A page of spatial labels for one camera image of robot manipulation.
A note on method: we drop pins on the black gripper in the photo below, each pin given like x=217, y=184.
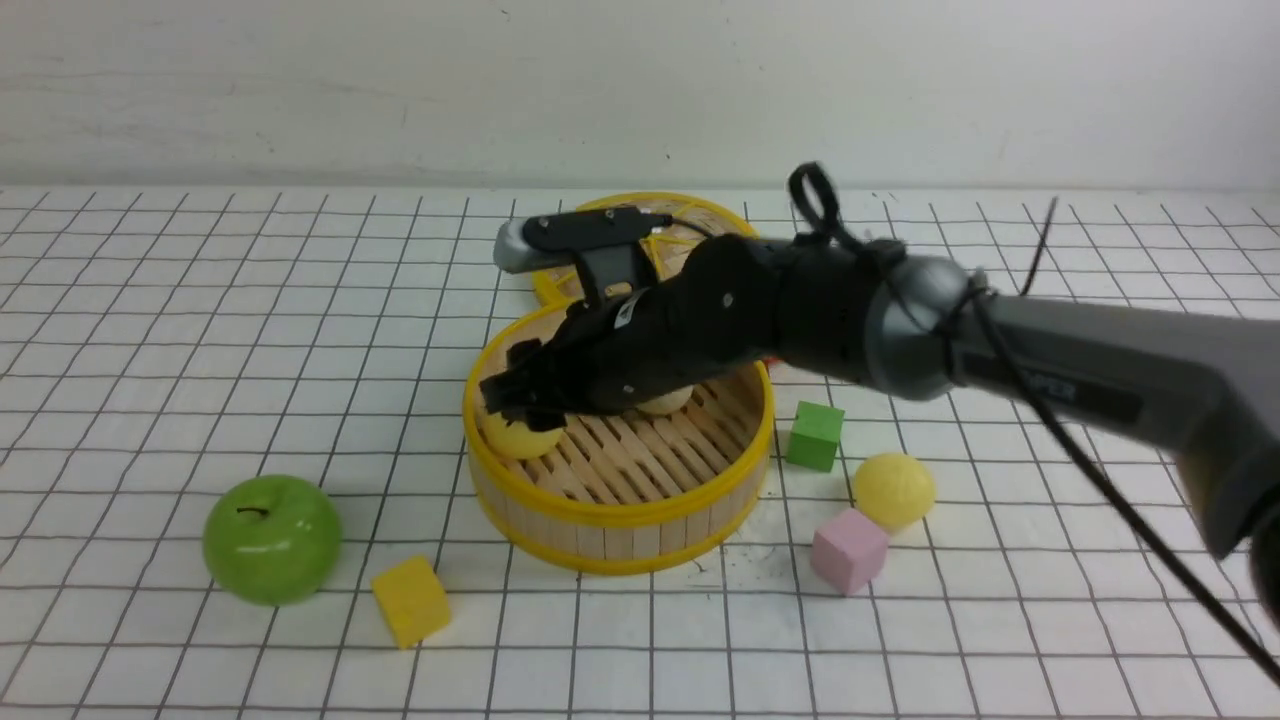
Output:
x=714, y=315

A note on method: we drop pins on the yellow bun front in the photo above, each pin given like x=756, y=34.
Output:
x=515, y=440

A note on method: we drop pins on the yellow bun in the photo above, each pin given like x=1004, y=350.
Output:
x=893, y=490
x=515, y=440

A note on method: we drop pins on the white beige bun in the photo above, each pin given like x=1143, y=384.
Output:
x=667, y=404

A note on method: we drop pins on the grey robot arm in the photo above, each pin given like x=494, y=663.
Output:
x=1200, y=388

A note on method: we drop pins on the bamboo steamer tray yellow rim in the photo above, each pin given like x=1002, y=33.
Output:
x=627, y=494

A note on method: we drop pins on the woven bamboo steamer lid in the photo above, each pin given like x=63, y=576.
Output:
x=667, y=248

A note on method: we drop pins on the yellow cube block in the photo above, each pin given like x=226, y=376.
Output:
x=412, y=601

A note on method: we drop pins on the green cube block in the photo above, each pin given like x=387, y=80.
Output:
x=815, y=436

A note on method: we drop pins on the green apple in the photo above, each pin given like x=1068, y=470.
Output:
x=272, y=540

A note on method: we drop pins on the pink cube block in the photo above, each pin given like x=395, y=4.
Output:
x=848, y=552

